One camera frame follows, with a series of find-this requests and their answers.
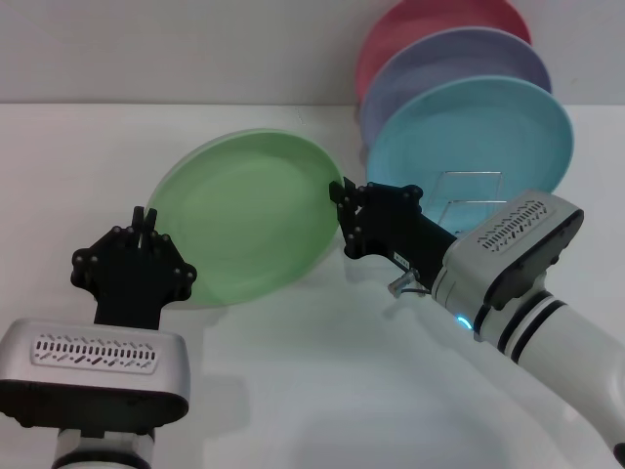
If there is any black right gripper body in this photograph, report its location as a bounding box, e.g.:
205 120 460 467
358 199 458 294

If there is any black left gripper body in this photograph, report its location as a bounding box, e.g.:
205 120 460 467
70 225 198 329

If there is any green round plate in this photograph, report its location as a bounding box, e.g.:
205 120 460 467
146 127 347 310

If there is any light blue round plate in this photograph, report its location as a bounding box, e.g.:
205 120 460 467
365 75 575 235

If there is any purple round plate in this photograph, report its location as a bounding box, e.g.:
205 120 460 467
358 27 554 148

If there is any red round plate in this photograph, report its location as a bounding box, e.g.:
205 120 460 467
354 0 532 107

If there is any silver metal cable plug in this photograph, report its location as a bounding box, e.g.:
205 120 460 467
389 270 420 294

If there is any metal wire plate rack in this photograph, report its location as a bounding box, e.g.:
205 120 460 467
424 170 507 234

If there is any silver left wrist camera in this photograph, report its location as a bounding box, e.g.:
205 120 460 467
0 317 191 431

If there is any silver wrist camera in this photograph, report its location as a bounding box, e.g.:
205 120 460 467
0 317 191 431
446 191 585 312

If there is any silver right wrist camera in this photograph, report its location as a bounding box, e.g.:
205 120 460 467
446 191 585 312

